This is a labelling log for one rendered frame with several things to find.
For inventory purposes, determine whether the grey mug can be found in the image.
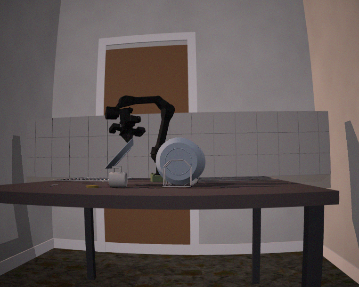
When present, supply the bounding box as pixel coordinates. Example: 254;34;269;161
109;166;128;187

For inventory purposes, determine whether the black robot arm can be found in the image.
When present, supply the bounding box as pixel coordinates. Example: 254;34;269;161
105;96;175;163

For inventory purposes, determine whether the white tiled splashback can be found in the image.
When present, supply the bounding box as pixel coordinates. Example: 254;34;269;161
26;111;331;188

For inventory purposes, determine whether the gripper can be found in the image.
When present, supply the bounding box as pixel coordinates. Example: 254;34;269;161
109;116;145;143

